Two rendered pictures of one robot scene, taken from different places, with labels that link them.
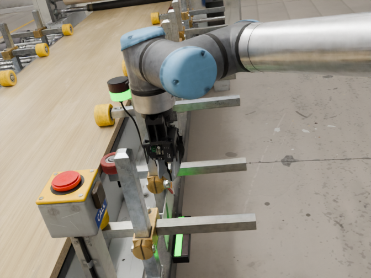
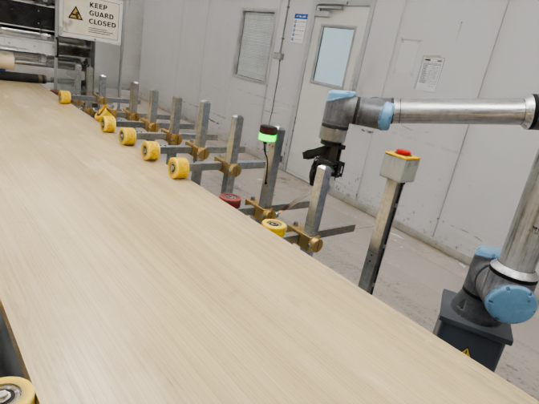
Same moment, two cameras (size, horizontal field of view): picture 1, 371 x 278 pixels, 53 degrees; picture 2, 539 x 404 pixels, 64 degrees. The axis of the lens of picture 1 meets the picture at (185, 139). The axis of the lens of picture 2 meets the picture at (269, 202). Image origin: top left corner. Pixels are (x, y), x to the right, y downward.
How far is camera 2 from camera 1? 129 cm
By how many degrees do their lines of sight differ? 47
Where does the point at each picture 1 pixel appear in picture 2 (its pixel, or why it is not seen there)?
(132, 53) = (347, 102)
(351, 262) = not seen: hidden behind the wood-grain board
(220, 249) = not seen: hidden behind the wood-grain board
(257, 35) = (406, 103)
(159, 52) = (374, 103)
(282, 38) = (424, 105)
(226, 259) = not seen: hidden behind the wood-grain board
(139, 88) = (342, 124)
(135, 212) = (318, 214)
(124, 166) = (327, 175)
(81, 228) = (411, 176)
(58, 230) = (404, 177)
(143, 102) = (340, 134)
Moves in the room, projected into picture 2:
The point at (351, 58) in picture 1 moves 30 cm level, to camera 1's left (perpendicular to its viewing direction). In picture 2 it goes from (461, 114) to (425, 111)
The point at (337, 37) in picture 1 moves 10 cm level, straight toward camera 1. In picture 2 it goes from (455, 106) to (479, 111)
